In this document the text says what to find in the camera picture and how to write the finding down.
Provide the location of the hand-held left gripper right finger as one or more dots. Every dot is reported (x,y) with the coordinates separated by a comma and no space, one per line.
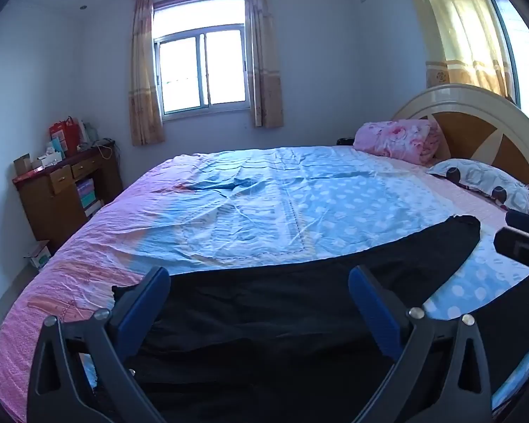
(372,304)

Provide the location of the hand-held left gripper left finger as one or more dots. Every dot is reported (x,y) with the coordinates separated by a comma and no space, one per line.
(143,304)

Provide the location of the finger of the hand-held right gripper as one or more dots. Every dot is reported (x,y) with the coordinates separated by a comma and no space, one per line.
(527,220)
(518,246)

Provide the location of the black pants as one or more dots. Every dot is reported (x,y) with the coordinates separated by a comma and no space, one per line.
(269,308)

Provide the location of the white patterned pillow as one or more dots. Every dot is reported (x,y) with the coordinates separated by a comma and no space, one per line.
(480,180)

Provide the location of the cream wooden bed headboard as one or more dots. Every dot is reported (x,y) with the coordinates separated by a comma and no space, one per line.
(471,134)

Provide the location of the white box on floor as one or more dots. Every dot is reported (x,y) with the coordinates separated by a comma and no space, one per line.
(39,255)

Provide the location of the stack of books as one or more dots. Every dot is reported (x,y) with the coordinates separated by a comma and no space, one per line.
(88,196)

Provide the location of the brown wooden desk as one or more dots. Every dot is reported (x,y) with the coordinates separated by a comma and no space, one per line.
(48,202)

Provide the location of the blue pink dotted bedspread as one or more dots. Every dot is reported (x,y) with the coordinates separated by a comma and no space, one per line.
(247,194)

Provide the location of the pink floral folded quilt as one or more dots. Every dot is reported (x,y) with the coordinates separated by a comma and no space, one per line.
(392,139)

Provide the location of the dark cloth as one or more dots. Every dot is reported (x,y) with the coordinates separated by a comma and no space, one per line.
(346,141)

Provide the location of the white tissue box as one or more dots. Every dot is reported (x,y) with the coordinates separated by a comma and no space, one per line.
(50,158)

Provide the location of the small brown cardboard box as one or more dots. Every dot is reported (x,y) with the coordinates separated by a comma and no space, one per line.
(22,165)

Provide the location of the red gift bag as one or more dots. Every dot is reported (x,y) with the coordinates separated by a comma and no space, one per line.
(66,134)

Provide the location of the yellow patterned curtain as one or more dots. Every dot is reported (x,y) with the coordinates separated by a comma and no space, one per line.
(458,31)

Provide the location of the sliding glass window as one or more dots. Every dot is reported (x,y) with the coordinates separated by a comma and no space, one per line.
(200,68)

